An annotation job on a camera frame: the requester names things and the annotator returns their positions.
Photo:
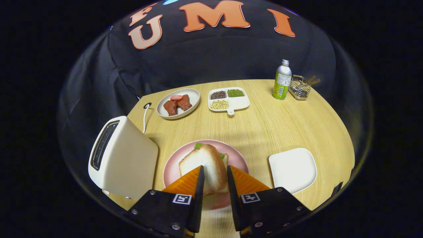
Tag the white divided dish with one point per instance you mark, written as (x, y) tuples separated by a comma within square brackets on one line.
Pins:
[(239, 103)]

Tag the crusted toast bread slice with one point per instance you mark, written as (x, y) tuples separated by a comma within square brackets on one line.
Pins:
[(206, 162)]

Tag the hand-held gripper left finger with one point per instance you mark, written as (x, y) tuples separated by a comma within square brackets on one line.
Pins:
[(198, 205)]

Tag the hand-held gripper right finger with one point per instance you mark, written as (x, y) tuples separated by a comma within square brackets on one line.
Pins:
[(233, 205)]

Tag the pile of yellow soybeans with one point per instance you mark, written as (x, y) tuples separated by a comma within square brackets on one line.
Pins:
[(219, 104)]

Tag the white toaster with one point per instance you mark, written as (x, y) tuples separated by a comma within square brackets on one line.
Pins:
[(132, 162)]

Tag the silver green bottle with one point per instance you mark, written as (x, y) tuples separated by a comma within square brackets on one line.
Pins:
[(282, 82)]

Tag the white square plate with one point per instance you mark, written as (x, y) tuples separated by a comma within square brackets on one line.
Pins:
[(292, 170)]

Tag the square white bread slice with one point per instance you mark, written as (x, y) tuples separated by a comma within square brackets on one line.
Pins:
[(226, 160)]

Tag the grey oval plate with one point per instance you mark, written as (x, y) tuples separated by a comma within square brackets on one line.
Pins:
[(195, 97)]

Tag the brown meat piece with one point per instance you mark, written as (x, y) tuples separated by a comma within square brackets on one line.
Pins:
[(170, 107), (184, 102)]

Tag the red sausage slice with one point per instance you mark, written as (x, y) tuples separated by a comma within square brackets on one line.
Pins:
[(176, 97)]

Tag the pile of dark red beans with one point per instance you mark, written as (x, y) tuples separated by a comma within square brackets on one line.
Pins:
[(218, 95)]

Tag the green lettuce leaf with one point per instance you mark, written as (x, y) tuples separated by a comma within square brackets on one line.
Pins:
[(198, 145)]

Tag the pink round plate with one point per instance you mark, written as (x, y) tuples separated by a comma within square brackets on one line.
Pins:
[(173, 172)]

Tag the pile of green beans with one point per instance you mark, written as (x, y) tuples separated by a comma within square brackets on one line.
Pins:
[(235, 93)]

